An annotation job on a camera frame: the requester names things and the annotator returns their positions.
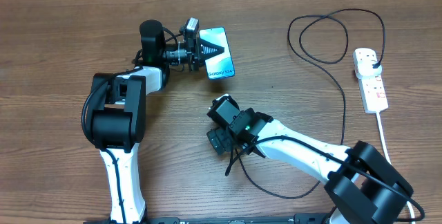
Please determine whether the Samsung Galaxy smartphone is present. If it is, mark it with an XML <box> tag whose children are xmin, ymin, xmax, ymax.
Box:
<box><xmin>198</xmin><ymin>27</ymin><xmax>235</xmax><ymax>80</ymax></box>

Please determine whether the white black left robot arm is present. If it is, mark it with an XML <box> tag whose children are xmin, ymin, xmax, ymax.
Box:
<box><xmin>81</xmin><ymin>17</ymin><xmax>235</xmax><ymax>223</ymax></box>

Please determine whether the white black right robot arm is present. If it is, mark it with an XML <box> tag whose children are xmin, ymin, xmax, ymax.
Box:
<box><xmin>207</xmin><ymin>94</ymin><xmax>414</xmax><ymax>224</ymax></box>

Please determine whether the white charger plug adapter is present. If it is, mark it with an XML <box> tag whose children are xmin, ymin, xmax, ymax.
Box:
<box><xmin>355</xmin><ymin>59</ymin><xmax>383</xmax><ymax>80</ymax></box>

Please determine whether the white power strip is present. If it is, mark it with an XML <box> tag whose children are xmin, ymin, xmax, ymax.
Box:
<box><xmin>353</xmin><ymin>48</ymin><xmax>388</xmax><ymax>113</ymax></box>

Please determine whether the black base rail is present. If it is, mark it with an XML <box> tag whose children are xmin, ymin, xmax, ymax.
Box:
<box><xmin>82</xmin><ymin>212</ymin><xmax>338</xmax><ymax>224</ymax></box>

